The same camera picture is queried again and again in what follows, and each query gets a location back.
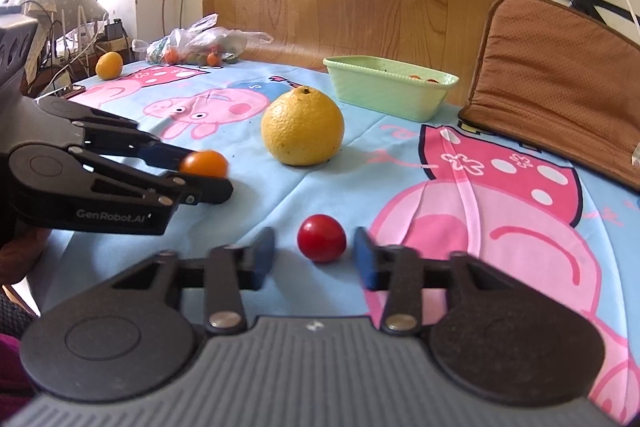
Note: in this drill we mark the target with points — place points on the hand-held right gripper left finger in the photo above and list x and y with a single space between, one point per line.
263 257

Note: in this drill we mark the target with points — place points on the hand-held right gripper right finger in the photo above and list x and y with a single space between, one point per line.
365 262

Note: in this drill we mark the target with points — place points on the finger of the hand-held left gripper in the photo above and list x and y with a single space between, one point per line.
210 190
165 154

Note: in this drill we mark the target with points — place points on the small orange tomato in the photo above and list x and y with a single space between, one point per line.
205 163

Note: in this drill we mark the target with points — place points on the red tomato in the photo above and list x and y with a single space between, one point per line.
320 238

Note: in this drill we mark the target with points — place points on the light green plastic basket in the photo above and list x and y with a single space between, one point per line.
380 97

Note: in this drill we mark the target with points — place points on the person's left forearm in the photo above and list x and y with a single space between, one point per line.
25 254

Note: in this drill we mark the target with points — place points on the black phone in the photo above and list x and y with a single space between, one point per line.
65 93

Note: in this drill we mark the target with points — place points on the small yellow orange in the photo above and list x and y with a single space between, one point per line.
109 66

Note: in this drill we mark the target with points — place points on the large yellow orange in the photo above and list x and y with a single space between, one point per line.
302 127

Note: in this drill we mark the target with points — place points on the clear plastic bag of produce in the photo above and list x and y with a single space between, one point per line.
200 39

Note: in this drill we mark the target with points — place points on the black charger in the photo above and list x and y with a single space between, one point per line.
116 30

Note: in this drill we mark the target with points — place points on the cartoon pig printed blanket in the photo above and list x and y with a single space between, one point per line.
500 207

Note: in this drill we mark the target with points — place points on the magenta clothing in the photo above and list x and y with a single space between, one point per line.
10 367

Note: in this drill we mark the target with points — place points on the brown mesh cushion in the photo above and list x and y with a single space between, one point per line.
550 82

